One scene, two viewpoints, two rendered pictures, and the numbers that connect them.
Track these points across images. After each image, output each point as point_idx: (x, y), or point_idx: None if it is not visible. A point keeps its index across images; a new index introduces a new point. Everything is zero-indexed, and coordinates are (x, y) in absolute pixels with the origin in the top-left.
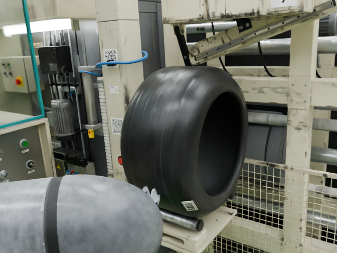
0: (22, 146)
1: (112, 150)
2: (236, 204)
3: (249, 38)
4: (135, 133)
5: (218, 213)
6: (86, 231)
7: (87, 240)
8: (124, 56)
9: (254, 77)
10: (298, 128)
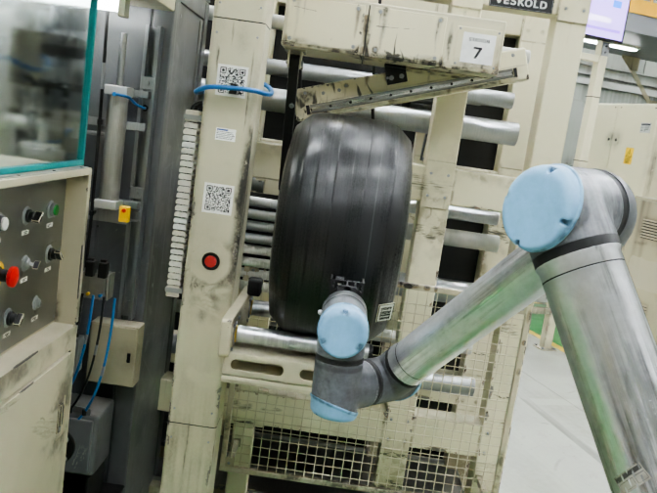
0: (50, 213)
1: (192, 242)
2: None
3: (402, 96)
4: (325, 200)
5: None
6: (635, 204)
7: (635, 211)
8: (258, 83)
9: None
10: (430, 237)
